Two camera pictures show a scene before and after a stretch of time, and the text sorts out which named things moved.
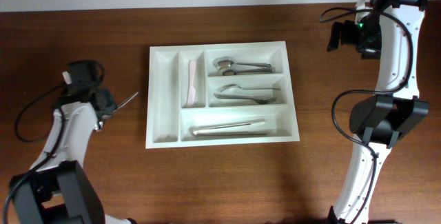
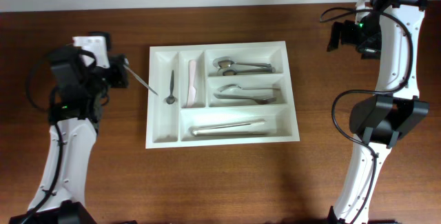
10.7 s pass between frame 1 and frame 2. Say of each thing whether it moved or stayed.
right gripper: stayed
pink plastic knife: stayed
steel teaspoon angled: moved
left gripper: moved
